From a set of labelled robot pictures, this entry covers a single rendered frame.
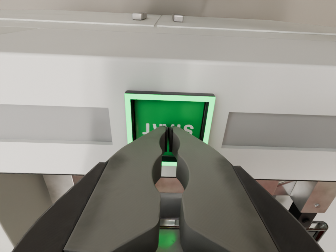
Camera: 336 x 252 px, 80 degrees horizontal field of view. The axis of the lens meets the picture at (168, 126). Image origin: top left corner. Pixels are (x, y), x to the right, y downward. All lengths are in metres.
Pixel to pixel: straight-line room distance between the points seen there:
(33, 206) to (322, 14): 1.30
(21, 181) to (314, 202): 0.35
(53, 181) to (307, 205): 0.32
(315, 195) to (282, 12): 0.99
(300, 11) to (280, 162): 1.10
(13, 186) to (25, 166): 0.07
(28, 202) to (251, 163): 0.24
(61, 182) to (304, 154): 0.25
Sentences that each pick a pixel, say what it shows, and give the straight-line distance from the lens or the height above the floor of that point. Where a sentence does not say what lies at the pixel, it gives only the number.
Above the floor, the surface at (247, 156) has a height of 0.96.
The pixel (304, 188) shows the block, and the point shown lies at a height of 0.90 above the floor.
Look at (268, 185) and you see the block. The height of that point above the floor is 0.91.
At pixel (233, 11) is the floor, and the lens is 1.13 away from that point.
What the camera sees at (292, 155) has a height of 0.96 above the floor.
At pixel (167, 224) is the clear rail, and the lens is 0.32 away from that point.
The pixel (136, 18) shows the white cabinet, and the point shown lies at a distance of 0.47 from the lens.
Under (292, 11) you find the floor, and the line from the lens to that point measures 1.23.
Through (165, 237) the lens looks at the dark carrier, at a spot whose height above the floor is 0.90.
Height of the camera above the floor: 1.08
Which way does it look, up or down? 60 degrees down
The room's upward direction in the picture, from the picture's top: 179 degrees clockwise
